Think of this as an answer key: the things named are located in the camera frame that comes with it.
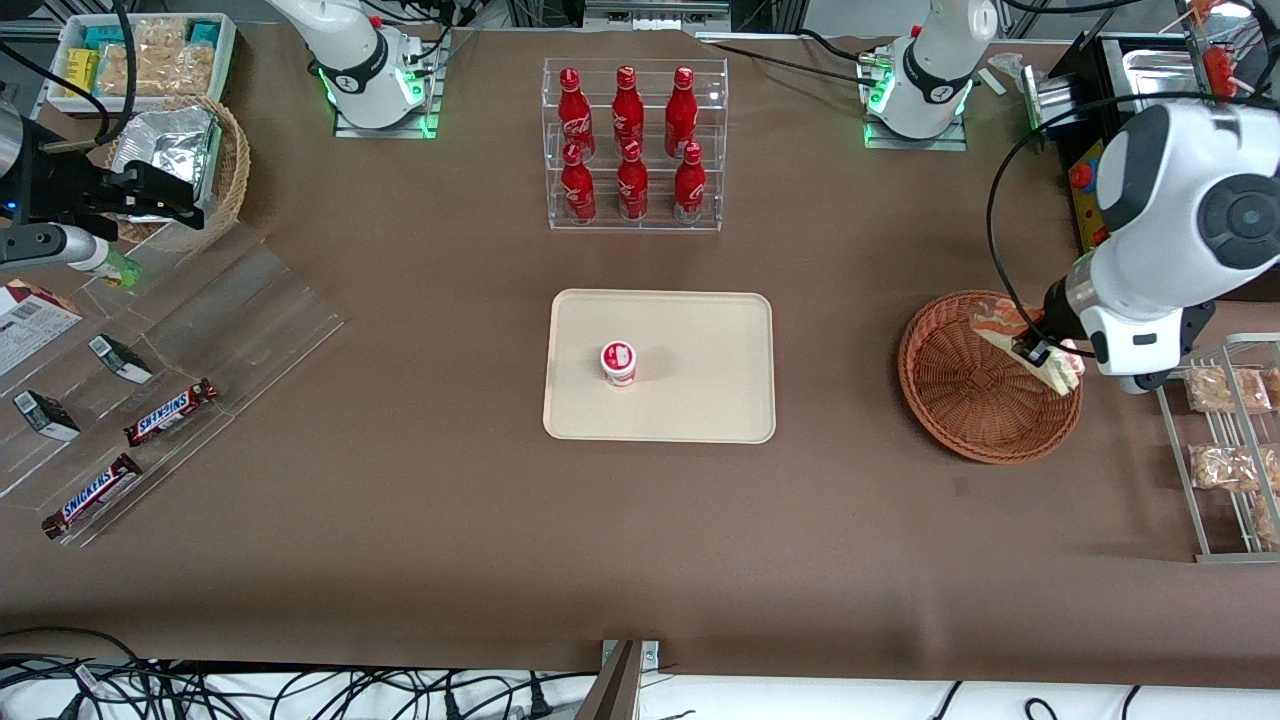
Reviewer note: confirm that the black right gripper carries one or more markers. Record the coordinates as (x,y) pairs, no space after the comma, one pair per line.
(62,186)

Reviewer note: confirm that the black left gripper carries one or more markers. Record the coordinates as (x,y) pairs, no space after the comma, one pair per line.
(1054,302)

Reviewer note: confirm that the triangle sandwich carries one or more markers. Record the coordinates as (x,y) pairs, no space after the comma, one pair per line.
(1000,325)

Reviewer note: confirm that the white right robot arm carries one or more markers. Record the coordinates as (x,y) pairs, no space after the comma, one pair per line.
(350,50)

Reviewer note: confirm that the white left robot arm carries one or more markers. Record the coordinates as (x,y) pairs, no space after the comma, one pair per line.
(1170,180)

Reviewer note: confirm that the light wicker basket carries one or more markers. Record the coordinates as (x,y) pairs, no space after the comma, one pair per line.
(235,170)

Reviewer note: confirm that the brown wicker basket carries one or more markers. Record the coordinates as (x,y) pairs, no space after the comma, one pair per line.
(960,400)

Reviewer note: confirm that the steel tray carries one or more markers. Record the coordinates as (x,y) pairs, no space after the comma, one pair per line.
(1160,70)

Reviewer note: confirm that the beige plastic tray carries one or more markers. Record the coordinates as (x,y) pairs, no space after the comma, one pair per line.
(700,400)

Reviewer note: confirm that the silver foil bag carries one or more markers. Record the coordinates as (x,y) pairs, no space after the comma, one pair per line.
(175,135)

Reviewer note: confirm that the small green bottle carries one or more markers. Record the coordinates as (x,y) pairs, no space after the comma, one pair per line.
(120,270)

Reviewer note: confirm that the clear bag of cookies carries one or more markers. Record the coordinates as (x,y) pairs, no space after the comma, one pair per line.
(190,68)
(130,70)
(160,33)

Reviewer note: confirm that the white plastic bin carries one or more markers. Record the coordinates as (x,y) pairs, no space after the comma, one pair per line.
(225,70)

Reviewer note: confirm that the yellow snack packet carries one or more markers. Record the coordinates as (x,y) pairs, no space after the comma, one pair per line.
(80,72)

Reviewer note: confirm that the clear acrylic stepped stand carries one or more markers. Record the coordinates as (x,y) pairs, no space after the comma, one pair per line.
(250,320)

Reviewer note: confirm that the small black white box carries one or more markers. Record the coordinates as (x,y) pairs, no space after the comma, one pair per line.
(45,415)
(120,358)

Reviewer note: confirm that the teal snack packet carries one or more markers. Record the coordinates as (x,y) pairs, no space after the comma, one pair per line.
(103,37)
(204,33)

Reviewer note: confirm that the white printed carton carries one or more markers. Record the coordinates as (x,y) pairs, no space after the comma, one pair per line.
(25,330)

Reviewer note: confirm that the clear bag of crackers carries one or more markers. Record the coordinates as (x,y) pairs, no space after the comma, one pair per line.
(1225,390)
(1268,520)
(1230,467)

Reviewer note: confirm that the Snickers chocolate bar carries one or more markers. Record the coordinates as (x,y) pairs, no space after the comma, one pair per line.
(92,495)
(170,412)

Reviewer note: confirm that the silver metal box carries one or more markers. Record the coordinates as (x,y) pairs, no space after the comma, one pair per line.
(1050,100)

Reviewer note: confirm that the clear plastic wrapper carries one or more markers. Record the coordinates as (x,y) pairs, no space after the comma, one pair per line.
(1005,68)

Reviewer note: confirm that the black food warmer appliance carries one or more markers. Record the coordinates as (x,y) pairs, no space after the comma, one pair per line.
(1085,70)

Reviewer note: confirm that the red sausage skewer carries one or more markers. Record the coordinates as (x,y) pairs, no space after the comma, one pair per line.
(1218,72)

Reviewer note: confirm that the clear acrylic bottle rack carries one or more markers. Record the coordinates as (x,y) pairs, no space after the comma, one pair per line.
(715,150)

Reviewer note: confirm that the red cola bottle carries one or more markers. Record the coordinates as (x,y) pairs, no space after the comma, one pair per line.
(681,108)
(689,190)
(632,188)
(627,105)
(578,190)
(573,110)

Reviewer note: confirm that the small red white cup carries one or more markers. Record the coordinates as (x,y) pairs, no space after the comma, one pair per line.
(618,365)

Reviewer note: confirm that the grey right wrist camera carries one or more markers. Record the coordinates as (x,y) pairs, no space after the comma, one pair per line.
(50,245)

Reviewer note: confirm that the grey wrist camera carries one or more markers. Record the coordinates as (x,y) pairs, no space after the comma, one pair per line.
(1197,328)
(50,245)

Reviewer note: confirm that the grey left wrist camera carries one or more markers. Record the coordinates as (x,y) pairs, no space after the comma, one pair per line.
(1197,328)

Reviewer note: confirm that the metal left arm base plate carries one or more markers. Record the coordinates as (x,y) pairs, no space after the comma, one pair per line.
(880,135)

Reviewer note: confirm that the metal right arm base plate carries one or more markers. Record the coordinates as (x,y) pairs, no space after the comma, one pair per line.
(430,100)

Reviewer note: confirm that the aluminium frame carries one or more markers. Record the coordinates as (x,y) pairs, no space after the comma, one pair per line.
(655,15)

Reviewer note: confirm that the metal camera post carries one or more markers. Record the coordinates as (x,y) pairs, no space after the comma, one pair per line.
(615,690)

